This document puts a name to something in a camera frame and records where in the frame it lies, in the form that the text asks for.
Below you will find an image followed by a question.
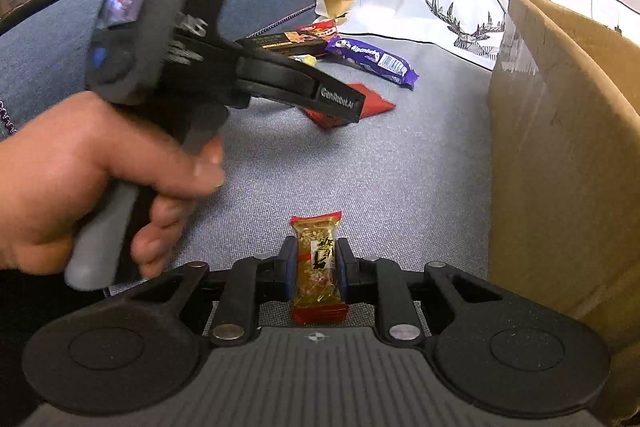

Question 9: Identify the red-ended peanut candy packet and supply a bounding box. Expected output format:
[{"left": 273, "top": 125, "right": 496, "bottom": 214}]
[{"left": 290, "top": 212, "right": 350, "bottom": 325}]

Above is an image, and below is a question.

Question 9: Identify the black snack packet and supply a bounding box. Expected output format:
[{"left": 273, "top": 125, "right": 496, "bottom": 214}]
[{"left": 235, "top": 31, "right": 333, "bottom": 58}]

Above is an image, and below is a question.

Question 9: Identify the metal bead chain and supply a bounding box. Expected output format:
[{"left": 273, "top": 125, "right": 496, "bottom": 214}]
[{"left": 0, "top": 97, "right": 18, "bottom": 138}]

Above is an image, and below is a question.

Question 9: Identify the person's left hand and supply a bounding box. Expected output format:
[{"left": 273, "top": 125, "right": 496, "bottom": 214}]
[{"left": 0, "top": 92, "right": 226, "bottom": 280}]

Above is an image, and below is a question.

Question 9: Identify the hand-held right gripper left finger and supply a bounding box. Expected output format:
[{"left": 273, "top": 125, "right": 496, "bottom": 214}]
[{"left": 115, "top": 236, "right": 301, "bottom": 348}]

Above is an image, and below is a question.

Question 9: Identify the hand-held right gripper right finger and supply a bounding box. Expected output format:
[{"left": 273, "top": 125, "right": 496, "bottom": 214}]
[{"left": 335, "top": 237, "right": 506, "bottom": 348}]

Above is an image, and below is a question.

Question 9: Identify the brown cardboard box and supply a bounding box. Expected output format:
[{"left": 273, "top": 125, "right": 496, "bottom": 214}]
[{"left": 487, "top": 0, "right": 640, "bottom": 427}]

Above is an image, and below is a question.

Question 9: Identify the red snack packet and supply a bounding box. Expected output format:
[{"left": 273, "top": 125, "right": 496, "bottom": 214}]
[
  {"left": 297, "top": 21, "right": 340, "bottom": 40},
  {"left": 302, "top": 83, "right": 397, "bottom": 130}
]

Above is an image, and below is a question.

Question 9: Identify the purple chocolate bar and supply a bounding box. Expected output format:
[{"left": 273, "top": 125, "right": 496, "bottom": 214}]
[{"left": 325, "top": 34, "right": 418, "bottom": 88}]

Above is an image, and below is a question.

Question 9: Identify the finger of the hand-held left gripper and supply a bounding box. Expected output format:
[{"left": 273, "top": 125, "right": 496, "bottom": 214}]
[{"left": 302, "top": 78, "right": 369, "bottom": 125}]

